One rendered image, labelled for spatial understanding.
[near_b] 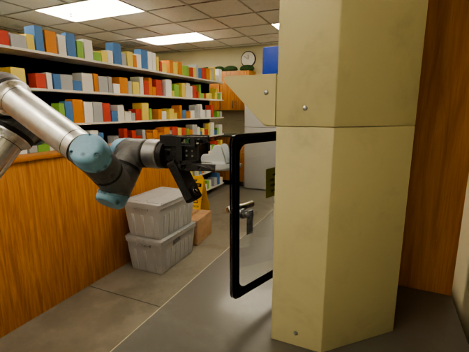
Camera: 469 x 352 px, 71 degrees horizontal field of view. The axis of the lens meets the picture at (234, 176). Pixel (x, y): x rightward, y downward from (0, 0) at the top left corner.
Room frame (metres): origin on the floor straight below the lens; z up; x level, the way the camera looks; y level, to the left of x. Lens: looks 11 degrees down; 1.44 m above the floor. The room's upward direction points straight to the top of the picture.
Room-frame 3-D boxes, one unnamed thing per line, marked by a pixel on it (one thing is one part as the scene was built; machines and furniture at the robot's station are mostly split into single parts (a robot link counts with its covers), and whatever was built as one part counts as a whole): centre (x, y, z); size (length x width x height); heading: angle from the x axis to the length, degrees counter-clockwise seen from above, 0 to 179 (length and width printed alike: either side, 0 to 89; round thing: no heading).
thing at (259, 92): (0.82, -0.10, 1.46); 0.32 x 0.12 x 0.10; 156
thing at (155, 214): (3.00, 0.69, 0.49); 0.60 x 0.42 x 0.33; 156
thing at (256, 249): (0.83, -0.10, 1.19); 0.30 x 0.01 x 0.40; 136
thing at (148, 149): (0.84, 0.20, 1.33); 0.08 x 0.05 x 0.08; 156
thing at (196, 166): (0.76, 0.08, 1.31); 0.09 x 0.05 x 0.02; 66
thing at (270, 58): (0.91, -0.14, 1.56); 0.10 x 0.10 x 0.09; 66
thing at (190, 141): (0.81, 0.13, 1.34); 0.12 x 0.08 x 0.09; 66
